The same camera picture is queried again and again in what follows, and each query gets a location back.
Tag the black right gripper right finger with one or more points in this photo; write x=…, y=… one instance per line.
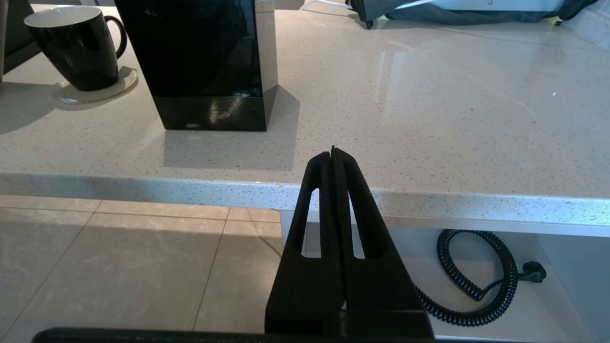
x=381, y=295

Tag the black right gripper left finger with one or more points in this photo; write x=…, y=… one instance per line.
x=305, y=295

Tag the black tissue box white lid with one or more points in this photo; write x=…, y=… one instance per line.
x=200, y=62

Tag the round white coaster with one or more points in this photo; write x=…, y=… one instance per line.
x=119, y=85

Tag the silver microwave oven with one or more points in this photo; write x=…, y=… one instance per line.
x=500, y=5

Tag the black mug white inside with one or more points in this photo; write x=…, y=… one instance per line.
x=74, y=50

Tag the black serving tray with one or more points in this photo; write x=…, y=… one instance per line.
x=21, y=61

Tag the black organizer box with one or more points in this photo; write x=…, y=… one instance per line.
x=19, y=26

